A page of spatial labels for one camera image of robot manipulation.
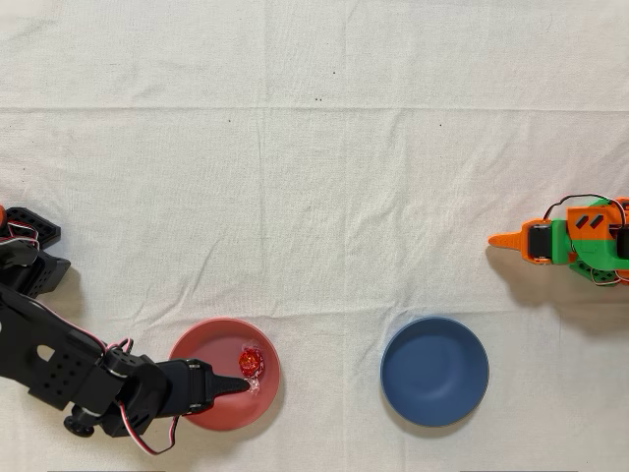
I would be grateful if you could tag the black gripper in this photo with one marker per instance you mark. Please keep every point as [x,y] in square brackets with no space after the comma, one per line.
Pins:
[189,384]

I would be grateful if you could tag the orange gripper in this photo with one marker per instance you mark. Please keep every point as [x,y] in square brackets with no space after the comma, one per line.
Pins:
[539,242]

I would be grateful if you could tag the red candy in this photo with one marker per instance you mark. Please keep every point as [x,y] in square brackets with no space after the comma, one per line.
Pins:
[249,361]

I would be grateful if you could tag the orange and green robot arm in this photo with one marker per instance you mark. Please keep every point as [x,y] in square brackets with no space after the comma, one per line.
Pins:
[589,246]

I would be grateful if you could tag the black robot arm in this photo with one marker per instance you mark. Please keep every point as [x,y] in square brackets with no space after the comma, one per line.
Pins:
[49,344]

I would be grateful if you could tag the red bowl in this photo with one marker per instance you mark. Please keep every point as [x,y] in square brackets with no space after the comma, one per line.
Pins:
[221,344]

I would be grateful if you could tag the blue bowl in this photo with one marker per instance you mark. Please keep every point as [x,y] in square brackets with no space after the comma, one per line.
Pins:
[435,371]

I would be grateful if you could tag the white tablecloth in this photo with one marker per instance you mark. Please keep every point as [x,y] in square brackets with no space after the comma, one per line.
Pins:
[314,172]

